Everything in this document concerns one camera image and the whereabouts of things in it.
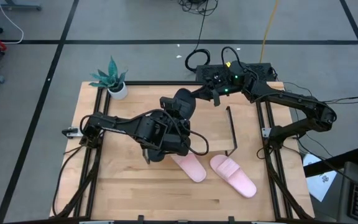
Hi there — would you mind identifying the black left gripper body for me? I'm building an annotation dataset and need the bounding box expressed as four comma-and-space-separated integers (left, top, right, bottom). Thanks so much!
165, 106, 193, 138

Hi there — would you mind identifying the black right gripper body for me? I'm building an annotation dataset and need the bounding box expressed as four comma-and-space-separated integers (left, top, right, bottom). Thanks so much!
209, 81, 233, 107

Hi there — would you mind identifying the pink slide sandal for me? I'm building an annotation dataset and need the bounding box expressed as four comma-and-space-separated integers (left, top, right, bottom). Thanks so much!
170, 152, 207, 184
209, 154, 257, 199

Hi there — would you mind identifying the black perforated computer box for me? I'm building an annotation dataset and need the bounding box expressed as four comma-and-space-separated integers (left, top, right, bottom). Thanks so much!
195, 63, 277, 83

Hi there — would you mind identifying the green plant in white pot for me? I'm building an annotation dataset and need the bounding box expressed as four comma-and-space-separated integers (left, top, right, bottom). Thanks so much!
88, 55, 129, 101

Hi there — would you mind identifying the black desk edge bar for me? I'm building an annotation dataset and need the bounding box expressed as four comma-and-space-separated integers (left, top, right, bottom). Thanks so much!
303, 148, 358, 178

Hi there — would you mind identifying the white paper sheet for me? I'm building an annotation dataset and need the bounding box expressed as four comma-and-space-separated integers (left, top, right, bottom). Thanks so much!
302, 153, 338, 202

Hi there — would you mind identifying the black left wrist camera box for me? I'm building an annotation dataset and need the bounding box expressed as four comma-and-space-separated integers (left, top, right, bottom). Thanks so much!
159, 95, 180, 110

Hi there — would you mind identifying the wooden shelf with black frame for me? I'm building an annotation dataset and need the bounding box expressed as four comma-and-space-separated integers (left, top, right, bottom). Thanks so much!
142, 105, 239, 165

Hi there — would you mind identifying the black coiled cable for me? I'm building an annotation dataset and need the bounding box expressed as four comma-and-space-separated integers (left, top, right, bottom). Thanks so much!
184, 12, 211, 73

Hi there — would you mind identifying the black cable bundle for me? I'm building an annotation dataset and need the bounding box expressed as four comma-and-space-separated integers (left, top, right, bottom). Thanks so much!
177, 0, 219, 16

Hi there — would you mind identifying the yellow cable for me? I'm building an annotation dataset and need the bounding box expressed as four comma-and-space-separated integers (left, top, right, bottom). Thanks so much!
259, 0, 280, 64

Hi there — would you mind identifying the white cable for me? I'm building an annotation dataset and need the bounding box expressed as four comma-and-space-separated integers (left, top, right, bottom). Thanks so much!
0, 0, 24, 45

